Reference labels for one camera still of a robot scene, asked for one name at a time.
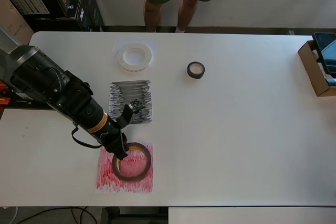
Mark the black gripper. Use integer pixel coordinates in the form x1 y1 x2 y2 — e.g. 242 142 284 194
99 122 129 161

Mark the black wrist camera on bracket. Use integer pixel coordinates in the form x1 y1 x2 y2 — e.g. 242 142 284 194
115 98 147 127

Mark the white tape roll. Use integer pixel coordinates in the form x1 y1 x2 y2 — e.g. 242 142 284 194
117 42 153 73

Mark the white floor cable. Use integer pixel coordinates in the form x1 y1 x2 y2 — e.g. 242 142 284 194
0 205 19 222

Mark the orange clamp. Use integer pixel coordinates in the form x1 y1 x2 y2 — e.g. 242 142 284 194
0 82 12 106

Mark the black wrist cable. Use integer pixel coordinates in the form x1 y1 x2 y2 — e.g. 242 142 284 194
70 125 106 149

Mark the red tape roll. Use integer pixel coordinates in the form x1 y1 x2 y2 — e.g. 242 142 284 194
111 142 153 183

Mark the white board panel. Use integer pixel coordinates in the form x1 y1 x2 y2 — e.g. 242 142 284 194
167 207 336 224

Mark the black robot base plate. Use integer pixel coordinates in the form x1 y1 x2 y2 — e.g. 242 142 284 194
5 95 57 111

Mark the black table leg frame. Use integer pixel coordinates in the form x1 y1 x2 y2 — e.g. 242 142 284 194
101 206 169 224

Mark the red scribbled paper sheet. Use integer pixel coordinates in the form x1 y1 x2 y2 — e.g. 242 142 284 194
94 142 154 194

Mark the small open cardboard box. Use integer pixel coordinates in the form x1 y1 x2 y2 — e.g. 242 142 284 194
298 40 336 98

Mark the black scribbled paper sheet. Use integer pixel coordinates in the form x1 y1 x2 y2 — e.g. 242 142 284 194
108 79 153 126

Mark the black floor cable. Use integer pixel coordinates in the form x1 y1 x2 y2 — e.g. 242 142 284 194
15 206 103 224

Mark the black tape roll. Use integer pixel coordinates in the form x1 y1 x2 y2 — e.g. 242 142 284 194
186 61 206 80

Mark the black carton white print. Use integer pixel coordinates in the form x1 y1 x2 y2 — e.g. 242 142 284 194
78 0 106 33
65 0 89 28

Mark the blank white paper sheet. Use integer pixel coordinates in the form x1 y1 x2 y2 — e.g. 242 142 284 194
112 37 158 68

